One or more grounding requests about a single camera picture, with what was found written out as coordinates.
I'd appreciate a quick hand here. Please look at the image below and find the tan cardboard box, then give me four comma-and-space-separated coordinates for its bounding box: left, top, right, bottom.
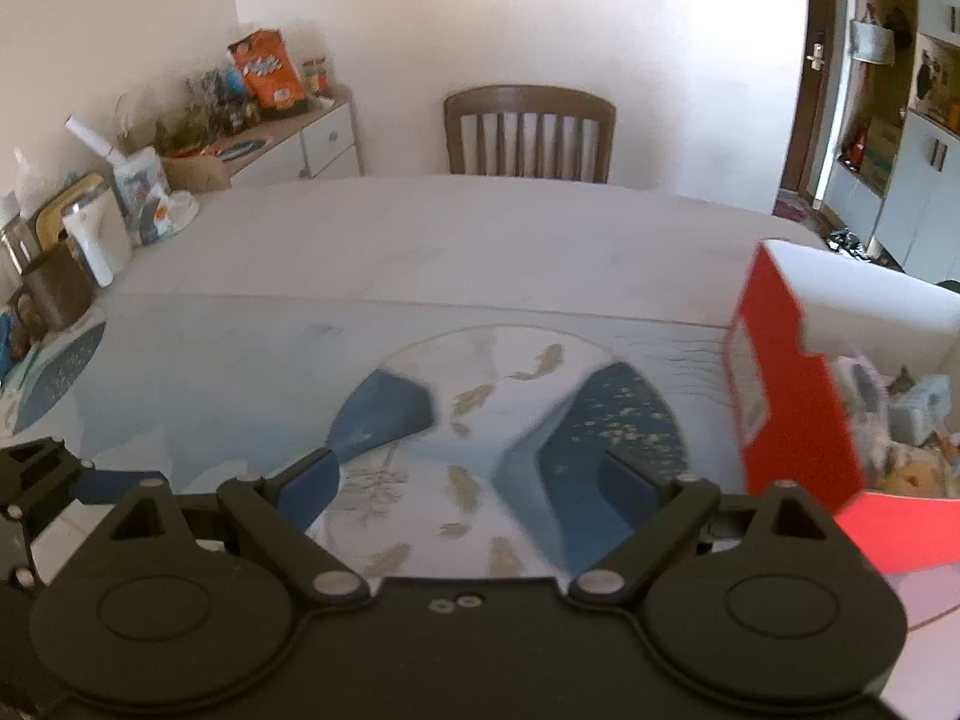
161, 154, 230, 193

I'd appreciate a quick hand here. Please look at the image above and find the white patterned desktop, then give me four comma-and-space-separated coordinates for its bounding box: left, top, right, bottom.
0, 175, 960, 720

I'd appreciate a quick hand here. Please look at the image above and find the white wall cabinet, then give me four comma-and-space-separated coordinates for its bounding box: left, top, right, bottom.
817, 0, 960, 282

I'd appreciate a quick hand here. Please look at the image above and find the white wooden sideboard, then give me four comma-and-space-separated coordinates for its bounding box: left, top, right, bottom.
161, 86, 366, 191

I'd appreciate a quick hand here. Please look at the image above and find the pair of dark sneakers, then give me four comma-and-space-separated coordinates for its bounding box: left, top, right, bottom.
825, 229, 875, 257

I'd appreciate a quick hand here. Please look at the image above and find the brown green cardboard box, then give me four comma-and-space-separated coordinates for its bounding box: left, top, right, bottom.
859, 116, 902, 182

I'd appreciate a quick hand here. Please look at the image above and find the grey tote bag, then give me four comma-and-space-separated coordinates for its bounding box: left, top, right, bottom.
850, 15, 898, 65

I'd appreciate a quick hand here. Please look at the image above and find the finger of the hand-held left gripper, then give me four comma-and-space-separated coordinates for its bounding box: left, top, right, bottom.
73, 469, 167, 507

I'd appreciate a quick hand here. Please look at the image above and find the white tube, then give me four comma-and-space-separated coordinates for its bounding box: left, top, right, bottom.
64, 114, 125, 167

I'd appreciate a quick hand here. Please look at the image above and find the dark wooden door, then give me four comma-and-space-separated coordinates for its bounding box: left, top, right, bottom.
780, 0, 835, 212

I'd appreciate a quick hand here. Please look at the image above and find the yellow bear-shaped toy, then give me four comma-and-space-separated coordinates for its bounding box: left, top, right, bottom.
877, 442, 960, 500

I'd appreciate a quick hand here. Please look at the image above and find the metal bottle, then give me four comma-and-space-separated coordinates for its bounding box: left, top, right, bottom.
0, 195, 38, 280

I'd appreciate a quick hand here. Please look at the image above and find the orange snack bag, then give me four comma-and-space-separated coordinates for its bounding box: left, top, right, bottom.
227, 30, 305, 113

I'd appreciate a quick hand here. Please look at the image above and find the purple snack packet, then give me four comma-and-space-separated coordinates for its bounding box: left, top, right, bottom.
832, 355, 893, 466

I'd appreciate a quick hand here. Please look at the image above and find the red cardboard box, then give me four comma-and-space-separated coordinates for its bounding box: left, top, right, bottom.
720, 238, 960, 578

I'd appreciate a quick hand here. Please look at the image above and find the glass jar with plants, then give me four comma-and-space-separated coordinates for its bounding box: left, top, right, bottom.
116, 86, 188, 155

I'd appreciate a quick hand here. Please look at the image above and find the white crumpled plastic bag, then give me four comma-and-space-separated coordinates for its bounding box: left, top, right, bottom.
150, 191, 200, 242

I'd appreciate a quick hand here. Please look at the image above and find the white blue printed carton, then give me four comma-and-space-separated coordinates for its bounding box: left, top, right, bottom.
112, 146, 170, 242

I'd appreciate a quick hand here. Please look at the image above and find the brown wooden chair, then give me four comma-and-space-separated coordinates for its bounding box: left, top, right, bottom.
442, 84, 617, 185

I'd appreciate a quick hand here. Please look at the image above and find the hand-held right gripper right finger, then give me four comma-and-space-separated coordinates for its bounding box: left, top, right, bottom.
570, 450, 850, 602

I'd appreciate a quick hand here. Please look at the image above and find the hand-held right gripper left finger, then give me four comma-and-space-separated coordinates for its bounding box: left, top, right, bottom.
109, 448, 370, 602

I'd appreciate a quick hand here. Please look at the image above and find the dark mug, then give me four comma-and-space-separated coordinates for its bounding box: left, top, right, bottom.
22, 240, 95, 332

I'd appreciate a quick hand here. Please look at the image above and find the yellow tray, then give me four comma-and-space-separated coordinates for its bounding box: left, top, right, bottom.
30, 171, 107, 241

